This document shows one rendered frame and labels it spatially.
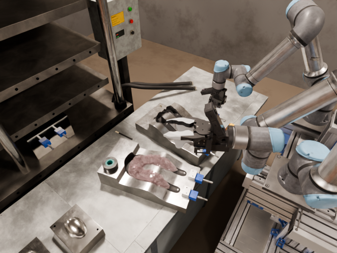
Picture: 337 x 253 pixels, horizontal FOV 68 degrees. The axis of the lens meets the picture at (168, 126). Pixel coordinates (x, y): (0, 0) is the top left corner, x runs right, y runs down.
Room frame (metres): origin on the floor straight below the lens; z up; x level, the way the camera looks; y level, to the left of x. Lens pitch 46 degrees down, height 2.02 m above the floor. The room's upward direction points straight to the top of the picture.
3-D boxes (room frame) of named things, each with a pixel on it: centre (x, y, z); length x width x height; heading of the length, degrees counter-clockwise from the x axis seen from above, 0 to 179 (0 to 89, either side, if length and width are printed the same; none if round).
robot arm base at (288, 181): (0.61, -0.57, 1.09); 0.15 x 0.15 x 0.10
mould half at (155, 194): (0.78, 0.10, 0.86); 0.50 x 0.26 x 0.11; 69
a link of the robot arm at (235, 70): (1.15, -0.39, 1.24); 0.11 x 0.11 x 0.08; 89
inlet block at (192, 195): (0.63, -0.14, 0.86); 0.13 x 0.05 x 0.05; 69
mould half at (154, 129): (1.11, -0.06, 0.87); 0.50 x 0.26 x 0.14; 52
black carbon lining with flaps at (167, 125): (1.09, -0.06, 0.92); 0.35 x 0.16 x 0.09; 52
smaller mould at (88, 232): (0.46, 0.43, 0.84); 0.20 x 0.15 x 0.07; 52
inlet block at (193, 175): (0.73, -0.18, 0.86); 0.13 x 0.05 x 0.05; 69
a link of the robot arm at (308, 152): (0.61, -0.57, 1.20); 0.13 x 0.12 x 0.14; 174
